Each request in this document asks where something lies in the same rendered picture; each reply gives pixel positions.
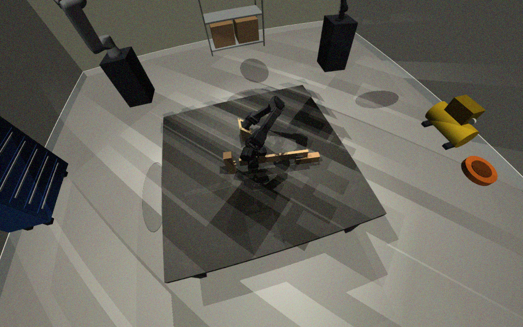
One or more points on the long wooden rail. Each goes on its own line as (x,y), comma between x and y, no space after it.
(278,157)

